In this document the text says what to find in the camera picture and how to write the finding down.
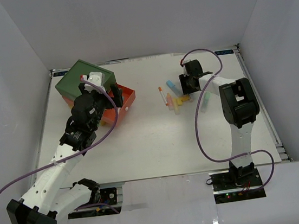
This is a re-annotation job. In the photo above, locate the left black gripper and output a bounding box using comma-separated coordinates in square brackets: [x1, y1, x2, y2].
[79, 79, 126, 132]

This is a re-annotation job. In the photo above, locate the orange red drawer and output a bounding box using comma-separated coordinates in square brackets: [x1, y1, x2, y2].
[100, 84, 136, 126]

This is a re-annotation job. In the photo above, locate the orange cap marker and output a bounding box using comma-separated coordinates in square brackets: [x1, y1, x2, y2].
[158, 87, 168, 106]

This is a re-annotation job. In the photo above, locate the green highlighter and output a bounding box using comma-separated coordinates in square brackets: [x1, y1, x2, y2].
[200, 91, 211, 113]

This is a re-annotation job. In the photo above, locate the green drawer storage box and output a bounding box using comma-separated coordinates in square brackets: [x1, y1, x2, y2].
[52, 59, 117, 101]

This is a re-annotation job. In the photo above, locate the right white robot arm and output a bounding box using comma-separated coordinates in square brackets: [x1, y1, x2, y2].
[179, 60, 260, 188]

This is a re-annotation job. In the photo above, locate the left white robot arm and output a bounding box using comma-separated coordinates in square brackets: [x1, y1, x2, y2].
[6, 83, 123, 224]

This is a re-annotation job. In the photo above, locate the blue highlighter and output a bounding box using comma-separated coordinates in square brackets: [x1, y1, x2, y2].
[166, 80, 183, 98]

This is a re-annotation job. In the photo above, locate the pale yellow highlighter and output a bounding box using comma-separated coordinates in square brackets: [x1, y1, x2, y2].
[172, 98, 180, 115]

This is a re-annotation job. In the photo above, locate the blue corner label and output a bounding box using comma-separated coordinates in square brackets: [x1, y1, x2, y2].
[215, 49, 234, 56]

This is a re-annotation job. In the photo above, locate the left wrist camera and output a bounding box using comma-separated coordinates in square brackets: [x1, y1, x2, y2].
[80, 72, 106, 93]

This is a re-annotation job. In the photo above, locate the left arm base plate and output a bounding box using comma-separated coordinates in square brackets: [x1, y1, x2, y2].
[98, 187, 118, 205]

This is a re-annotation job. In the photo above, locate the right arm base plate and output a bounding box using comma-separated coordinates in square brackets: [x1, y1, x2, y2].
[206, 168, 266, 204]

